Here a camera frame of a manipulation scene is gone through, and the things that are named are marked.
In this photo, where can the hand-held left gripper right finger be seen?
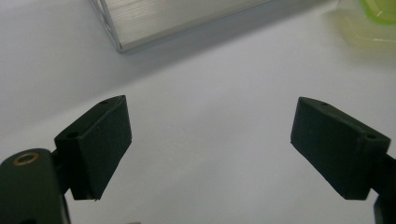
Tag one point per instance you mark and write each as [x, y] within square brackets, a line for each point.
[336, 146]

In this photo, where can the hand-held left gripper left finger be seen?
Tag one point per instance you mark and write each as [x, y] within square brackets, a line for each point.
[99, 146]

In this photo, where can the green translucent plastic container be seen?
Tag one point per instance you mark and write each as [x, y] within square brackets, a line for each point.
[367, 25]

